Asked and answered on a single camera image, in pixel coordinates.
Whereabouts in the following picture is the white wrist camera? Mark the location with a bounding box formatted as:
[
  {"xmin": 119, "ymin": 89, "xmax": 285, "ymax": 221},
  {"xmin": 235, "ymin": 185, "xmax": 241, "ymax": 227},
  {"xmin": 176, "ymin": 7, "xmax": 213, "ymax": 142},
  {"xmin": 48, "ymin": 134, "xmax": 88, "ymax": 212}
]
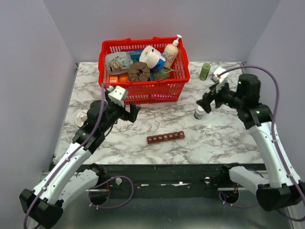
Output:
[
  {"xmin": 212, "ymin": 67, "xmax": 229, "ymax": 92},
  {"xmin": 107, "ymin": 86, "xmax": 128, "ymax": 107}
]

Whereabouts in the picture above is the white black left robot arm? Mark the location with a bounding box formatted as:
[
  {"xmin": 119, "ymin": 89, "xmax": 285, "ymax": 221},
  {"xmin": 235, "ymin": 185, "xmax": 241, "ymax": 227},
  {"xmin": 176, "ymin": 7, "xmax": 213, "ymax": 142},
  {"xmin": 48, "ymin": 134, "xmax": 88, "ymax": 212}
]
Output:
[{"xmin": 19, "ymin": 99, "xmax": 140, "ymax": 229}]

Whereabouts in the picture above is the orange small box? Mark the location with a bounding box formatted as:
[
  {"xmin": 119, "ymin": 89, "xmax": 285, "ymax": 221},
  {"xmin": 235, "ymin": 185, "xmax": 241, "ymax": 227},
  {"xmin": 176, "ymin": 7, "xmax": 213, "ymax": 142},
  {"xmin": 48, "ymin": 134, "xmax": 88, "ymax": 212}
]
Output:
[{"xmin": 109, "ymin": 76, "xmax": 119, "ymax": 83}]

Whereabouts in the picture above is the orange fruit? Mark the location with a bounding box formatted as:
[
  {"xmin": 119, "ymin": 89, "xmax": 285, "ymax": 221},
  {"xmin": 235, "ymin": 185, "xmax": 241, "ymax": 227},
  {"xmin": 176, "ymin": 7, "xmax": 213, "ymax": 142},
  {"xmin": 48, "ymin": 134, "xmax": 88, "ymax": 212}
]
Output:
[{"xmin": 118, "ymin": 73, "xmax": 129, "ymax": 83}]

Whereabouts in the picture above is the blue package in basket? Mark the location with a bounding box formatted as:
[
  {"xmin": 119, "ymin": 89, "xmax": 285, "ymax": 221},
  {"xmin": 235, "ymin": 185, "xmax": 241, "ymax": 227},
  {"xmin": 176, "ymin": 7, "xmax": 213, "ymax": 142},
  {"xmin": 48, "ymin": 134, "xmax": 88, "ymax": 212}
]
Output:
[{"xmin": 128, "ymin": 50, "xmax": 143, "ymax": 62}]

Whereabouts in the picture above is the green cylindrical can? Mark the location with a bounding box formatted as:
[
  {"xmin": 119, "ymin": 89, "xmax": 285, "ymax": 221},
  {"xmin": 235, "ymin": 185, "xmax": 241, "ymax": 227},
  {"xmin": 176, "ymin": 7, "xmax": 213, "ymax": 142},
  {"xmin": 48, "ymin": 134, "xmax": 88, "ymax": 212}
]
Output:
[{"xmin": 199, "ymin": 63, "xmax": 211, "ymax": 81}]

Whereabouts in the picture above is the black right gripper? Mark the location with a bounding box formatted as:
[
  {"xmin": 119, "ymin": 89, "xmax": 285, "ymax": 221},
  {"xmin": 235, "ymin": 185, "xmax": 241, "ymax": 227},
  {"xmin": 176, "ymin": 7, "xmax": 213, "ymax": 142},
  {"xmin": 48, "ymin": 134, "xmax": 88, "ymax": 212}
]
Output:
[{"xmin": 196, "ymin": 78, "xmax": 244, "ymax": 113}]

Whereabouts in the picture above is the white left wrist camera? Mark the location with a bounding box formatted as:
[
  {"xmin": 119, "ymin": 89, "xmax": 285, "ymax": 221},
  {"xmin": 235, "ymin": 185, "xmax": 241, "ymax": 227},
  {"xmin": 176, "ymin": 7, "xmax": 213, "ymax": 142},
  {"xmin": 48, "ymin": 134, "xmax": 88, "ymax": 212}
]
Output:
[{"xmin": 107, "ymin": 86, "xmax": 128, "ymax": 107}]

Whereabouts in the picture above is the red weekly pill organizer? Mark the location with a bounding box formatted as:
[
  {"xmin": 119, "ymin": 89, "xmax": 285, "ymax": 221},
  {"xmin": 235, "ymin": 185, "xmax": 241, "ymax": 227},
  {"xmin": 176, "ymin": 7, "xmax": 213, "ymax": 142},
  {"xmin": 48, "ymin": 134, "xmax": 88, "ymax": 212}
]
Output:
[{"xmin": 146, "ymin": 131, "xmax": 185, "ymax": 145}]

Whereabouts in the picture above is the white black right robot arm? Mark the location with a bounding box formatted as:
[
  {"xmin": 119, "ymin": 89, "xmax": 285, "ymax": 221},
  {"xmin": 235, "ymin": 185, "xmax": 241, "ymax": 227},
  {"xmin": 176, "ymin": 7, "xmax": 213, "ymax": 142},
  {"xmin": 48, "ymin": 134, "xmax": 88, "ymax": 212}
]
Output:
[{"xmin": 196, "ymin": 73, "xmax": 305, "ymax": 211}]

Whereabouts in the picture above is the grey cartoon snack bag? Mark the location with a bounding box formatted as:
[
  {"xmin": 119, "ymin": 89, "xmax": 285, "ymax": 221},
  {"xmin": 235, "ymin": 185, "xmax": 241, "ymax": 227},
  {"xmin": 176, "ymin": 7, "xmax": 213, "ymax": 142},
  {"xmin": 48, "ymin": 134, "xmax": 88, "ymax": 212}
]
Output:
[{"xmin": 105, "ymin": 52, "xmax": 133, "ymax": 75}]

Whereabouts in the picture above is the white-capped pill bottle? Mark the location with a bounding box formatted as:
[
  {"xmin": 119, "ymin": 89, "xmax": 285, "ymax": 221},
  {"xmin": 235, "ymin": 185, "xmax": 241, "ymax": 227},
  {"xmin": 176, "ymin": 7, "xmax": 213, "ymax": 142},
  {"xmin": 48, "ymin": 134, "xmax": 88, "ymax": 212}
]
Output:
[{"xmin": 194, "ymin": 106, "xmax": 205, "ymax": 120}]

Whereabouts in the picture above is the cream pump lotion bottle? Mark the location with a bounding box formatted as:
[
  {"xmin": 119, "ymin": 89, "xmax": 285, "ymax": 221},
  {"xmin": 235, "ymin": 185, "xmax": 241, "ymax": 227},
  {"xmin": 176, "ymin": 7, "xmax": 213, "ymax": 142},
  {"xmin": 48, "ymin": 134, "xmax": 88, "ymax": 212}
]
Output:
[{"xmin": 163, "ymin": 34, "xmax": 182, "ymax": 69}]

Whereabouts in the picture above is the white toilet paper roll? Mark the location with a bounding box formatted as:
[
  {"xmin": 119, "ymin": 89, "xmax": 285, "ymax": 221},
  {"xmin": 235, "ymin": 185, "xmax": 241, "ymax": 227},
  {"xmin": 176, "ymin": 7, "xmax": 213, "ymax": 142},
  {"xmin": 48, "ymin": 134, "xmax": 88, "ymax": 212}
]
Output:
[{"xmin": 139, "ymin": 45, "xmax": 160, "ymax": 69}]

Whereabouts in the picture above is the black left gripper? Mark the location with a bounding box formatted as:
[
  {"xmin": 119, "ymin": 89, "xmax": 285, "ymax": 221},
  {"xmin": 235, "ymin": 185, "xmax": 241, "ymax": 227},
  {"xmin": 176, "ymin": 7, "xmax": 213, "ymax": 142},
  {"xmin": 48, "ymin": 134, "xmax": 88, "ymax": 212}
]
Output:
[{"xmin": 102, "ymin": 92, "xmax": 142, "ymax": 134}]

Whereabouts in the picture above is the green round vegetable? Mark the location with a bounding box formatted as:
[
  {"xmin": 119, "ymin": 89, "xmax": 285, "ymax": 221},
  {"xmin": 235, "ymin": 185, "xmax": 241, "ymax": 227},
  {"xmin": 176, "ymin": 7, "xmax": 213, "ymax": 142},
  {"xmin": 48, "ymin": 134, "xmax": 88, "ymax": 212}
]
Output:
[{"xmin": 152, "ymin": 68, "xmax": 170, "ymax": 81}]

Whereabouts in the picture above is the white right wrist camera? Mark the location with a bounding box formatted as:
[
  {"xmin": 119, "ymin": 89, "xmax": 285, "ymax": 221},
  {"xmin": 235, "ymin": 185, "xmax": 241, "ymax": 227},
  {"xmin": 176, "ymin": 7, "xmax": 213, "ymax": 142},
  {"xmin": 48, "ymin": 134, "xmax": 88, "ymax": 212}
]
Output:
[{"xmin": 212, "ymin": 67, "xmax": 229, "ymax": 92}]

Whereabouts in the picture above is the red plastic shopping basket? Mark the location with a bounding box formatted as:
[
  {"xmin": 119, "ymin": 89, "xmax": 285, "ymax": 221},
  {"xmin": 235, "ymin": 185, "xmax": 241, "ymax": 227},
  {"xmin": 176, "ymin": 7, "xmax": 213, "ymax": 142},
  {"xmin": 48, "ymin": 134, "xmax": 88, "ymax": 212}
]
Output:
[{"xmin": 98, "ymin": 35, "xmax": 190, "ymax": 104}]

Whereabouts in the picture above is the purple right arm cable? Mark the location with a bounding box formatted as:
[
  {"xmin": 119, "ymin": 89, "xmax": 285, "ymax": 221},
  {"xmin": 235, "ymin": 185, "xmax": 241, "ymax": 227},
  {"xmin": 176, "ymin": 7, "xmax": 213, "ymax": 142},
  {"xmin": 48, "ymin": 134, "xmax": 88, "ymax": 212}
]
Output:
[{"xmin": 214, "ymin": 66, "xmax": 305, "ymax": 221}]

